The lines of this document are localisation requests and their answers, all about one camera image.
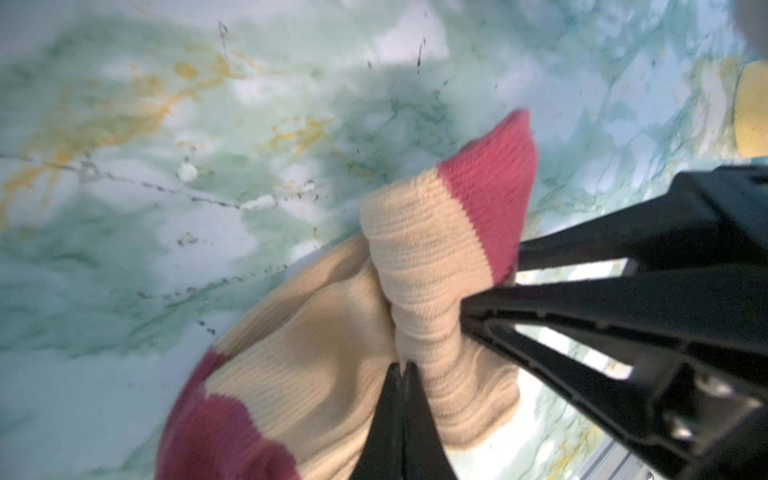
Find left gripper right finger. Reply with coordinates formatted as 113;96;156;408
404;362;457;480

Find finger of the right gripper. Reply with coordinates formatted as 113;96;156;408
460;264;767;479
518;166;767;271

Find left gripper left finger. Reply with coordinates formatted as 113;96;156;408
349;363;405;480

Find beige purple striped sock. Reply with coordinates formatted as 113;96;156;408
155;110;537;479

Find yellow round sponge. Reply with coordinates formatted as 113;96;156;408
733;60;768;158

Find aluminium front rail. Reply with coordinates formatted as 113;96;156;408
570;438;664;480

